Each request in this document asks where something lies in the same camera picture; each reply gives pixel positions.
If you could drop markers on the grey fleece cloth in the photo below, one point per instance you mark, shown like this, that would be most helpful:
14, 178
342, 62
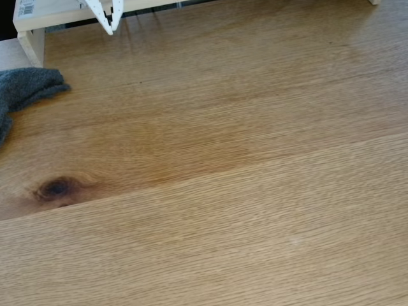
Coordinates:
22, 86

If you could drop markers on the pale wooden stand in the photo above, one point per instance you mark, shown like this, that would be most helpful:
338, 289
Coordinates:
57, 16

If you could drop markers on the white barcode label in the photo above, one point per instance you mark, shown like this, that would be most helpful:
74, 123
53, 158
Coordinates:
26, 8

